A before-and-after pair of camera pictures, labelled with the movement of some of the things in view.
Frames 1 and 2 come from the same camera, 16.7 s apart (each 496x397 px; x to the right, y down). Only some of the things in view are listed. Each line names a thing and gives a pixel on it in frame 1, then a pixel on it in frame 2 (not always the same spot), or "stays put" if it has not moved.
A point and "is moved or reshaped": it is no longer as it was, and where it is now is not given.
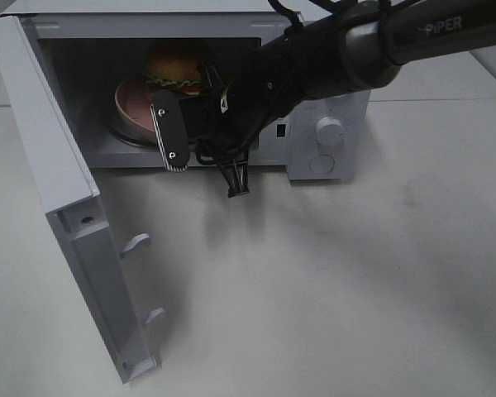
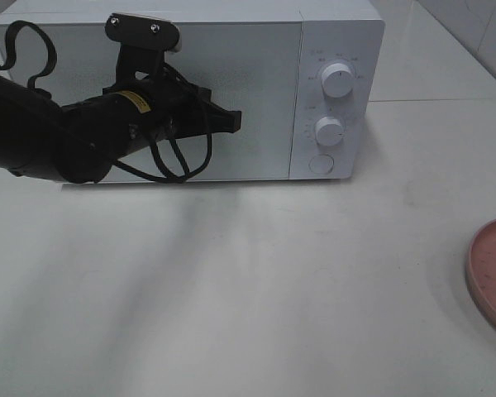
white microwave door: (71, 197) to (247, 67)
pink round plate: (135, 110) is moved or reshaped
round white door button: (321, 165) stays put
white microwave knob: (329, 131) stays put
